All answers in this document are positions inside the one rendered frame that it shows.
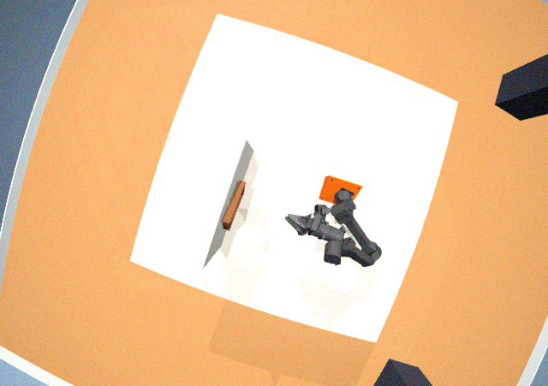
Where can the brown wooden picture frame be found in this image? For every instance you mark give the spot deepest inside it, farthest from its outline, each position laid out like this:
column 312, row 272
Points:
column 233, row 205

